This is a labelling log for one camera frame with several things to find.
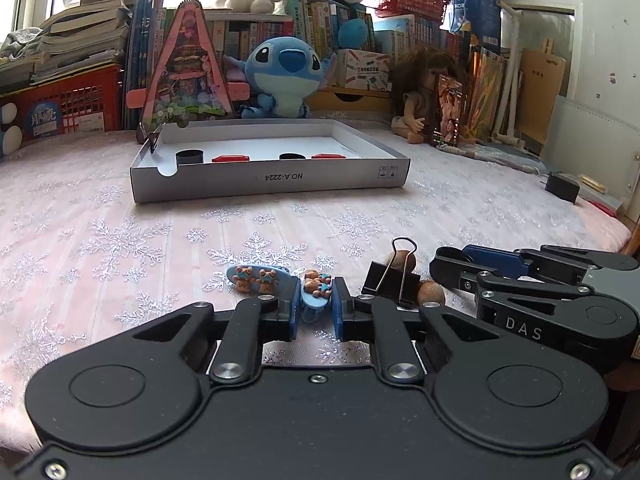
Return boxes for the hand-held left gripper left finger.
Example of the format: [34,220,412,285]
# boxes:
[135,282,301,386]

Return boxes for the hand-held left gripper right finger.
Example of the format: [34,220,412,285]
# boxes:
[332,277,501,386]

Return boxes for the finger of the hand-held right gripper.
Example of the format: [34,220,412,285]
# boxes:
[462,244,640,283]
[429,246,593,318]

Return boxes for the blue bear hair clip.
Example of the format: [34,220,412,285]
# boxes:
[226,265,291,295]
[299,270,333,325]

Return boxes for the brown walnut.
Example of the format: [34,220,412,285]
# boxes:
[416,281,446,307]
[387,250,417,273]

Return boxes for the large black binder clip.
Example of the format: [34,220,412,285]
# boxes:
[361,237,421,308]

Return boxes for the white cardboard box tray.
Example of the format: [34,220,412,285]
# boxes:
[130,120,412,204]

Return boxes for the black power adapter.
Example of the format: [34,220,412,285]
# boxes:
[545,171,581,204]

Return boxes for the pink snowflake tablecloth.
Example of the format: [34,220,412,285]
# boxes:
[0,110,633,456]

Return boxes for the smartphone with lit screen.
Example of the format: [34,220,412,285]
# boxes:
[431,74,466,148]

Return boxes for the shiny foil wrapped books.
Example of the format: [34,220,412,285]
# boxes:
[467,47,506,141]

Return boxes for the wooden drawer box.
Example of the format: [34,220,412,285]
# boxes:
[305,86,396,113]

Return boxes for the brown haired doll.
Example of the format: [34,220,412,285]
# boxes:
[389,46,473,146]

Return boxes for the white folding stand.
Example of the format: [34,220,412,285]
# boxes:
[492,0,526,148]

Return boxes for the white printed carton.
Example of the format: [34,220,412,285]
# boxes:
[336,49,392,92]

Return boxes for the small black binder clip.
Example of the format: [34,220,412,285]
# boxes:
[136,122,163,154]

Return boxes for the blue alien plush toy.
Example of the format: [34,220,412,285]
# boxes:
[222,36,337,120]

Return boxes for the blue bag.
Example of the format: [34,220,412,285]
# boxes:
[445,0,503,51]

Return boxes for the pink triangular miniature house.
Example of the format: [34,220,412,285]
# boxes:
[126,0,251,128]

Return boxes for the small red plastic basket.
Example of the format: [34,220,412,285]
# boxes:
[371,0,451,20]

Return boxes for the row of upright books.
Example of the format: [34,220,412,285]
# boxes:
[125,0,481,91]

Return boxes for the large red plastic basket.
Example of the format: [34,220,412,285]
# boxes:
[0,65,125,138]

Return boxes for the pile of flat books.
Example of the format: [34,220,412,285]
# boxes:
[0,0,136,93]

